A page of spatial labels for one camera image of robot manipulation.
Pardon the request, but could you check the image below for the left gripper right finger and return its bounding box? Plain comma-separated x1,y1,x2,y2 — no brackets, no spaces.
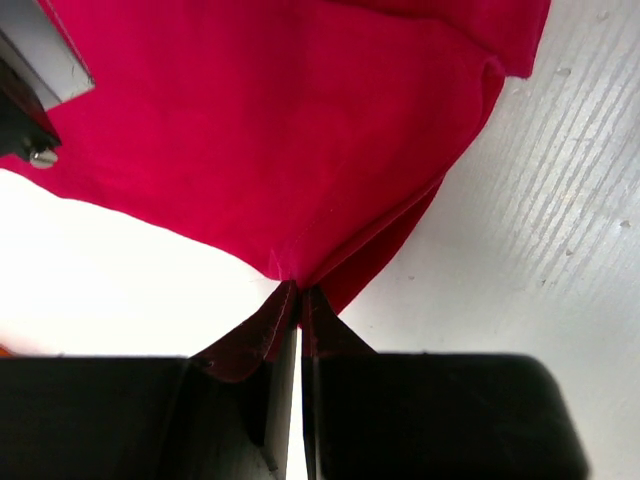
299,285,591,480

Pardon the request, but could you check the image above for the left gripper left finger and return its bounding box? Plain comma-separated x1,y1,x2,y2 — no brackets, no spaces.
0,279,301,480

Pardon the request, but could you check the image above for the red t-shirt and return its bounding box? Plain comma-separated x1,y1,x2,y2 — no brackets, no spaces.
0,0,552,315

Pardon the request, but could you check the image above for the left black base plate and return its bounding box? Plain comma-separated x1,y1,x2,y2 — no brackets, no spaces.
1,1,95,169

